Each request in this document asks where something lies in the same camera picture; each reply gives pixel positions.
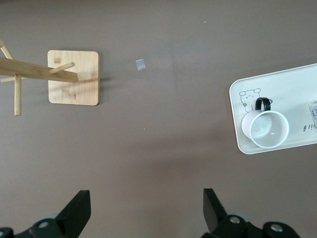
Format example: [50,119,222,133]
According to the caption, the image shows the blue and white milk carton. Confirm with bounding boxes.
[308,101,317,124]

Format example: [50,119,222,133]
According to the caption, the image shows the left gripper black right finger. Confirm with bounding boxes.
[201,188,249,238]

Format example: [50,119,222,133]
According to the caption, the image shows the cream rabbit print tray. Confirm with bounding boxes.
[228,63,317,156]

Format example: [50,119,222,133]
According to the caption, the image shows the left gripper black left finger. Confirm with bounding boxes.
[29,190,92,238]

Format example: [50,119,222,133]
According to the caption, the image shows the white mug with black handle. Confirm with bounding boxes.
[241,97,290,149]

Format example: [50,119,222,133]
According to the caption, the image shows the wooden mug tree rack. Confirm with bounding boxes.
[0,37,101,117]

